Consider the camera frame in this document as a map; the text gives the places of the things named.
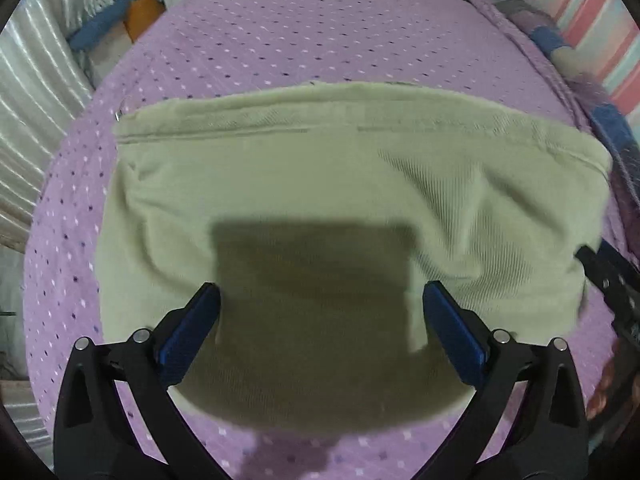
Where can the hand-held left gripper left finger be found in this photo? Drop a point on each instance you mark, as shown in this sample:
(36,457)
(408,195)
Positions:
(190,330)

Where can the blue purple patchwork quilt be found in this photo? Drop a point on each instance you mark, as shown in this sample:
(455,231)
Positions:
(550,35)

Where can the orange box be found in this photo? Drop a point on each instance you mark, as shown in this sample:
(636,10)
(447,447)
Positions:
(145,17)

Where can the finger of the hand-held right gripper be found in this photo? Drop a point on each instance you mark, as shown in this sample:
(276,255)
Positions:
(607,270)

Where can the olive green cloth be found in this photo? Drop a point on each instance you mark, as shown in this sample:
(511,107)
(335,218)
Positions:
(300,175)

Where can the silver pleated curtain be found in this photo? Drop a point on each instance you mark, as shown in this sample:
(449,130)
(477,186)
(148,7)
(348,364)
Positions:
(30,110)

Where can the purple dotted bedsheet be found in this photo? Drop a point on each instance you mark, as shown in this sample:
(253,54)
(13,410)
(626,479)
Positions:
(275,35)

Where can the blue cloth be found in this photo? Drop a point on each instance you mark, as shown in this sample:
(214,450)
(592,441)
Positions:
(97,25)

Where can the person's right hand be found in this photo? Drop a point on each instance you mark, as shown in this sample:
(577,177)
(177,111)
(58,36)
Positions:
(612,385)

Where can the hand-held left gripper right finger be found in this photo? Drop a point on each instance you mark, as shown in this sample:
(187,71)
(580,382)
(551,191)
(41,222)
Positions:
(452,330)

